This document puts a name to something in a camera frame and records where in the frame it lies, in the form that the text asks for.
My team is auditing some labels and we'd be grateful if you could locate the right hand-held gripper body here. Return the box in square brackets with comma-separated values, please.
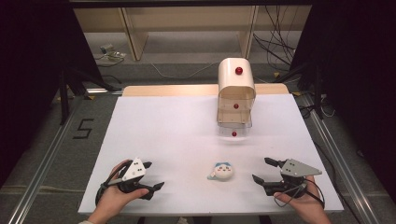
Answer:
[262, 158, 323, 199]

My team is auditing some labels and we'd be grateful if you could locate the black tripod stand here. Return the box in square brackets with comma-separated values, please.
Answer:
[276, 59, 325, 121]
[57, 65, 123, 126]

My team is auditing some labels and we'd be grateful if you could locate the light wooden shelf unit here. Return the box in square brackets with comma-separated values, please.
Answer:
[73, 5, 313, 62]

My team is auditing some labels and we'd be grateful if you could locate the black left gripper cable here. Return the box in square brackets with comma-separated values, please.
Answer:
[94, 161, 134, 207]

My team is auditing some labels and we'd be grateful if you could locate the black floor cable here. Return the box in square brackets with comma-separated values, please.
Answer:
[313, 141, 363, 224]

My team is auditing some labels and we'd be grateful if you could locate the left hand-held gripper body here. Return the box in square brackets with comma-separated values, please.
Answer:
[117, 158, 155, 201]

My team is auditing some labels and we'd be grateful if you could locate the person's left hand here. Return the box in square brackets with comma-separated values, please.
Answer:
[92, 159, 150, 219]

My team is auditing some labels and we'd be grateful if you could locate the short aluminium bar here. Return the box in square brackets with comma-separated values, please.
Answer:
[85, 87, 124, 95]

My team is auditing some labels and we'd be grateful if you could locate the clear drawer with red knob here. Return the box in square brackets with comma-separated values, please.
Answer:
[217, 93, 255, 114]
[217, 109, 253, 143]

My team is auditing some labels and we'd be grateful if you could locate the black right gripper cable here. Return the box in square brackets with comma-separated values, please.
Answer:
[273, 178, 327, 209]

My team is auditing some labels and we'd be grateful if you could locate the person's right hand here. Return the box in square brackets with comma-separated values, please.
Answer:
[274, 175, 327, 219]

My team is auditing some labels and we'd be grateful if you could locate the white topped wooden table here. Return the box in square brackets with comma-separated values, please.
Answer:
[78, 83, 346, 217]

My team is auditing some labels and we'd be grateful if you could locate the cream mini drawer cabinet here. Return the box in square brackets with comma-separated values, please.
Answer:
[216, 57, 257, 129]

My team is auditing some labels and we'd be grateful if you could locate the round white plush toy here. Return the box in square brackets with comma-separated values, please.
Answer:
[206, 161, 237, 181]

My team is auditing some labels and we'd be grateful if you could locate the white floor cable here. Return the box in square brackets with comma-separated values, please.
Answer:
[148, 61, 220, 80]

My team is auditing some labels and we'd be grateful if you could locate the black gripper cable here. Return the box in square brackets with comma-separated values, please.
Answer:
[94, 161, 134, 207]
[273, 178, 327, 209]

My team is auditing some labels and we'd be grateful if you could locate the aluminium floor rail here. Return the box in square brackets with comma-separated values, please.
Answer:
[299, 92, 381, 224]
[7, 95, 82, 224]

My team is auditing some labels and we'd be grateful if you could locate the bundle of black cables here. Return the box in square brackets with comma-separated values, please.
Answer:
[252, 5, 297, 67]

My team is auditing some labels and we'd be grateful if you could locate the black curtain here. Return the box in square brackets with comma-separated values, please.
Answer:
[0, 0, 105, 189]
[290, 0, 396, 195]

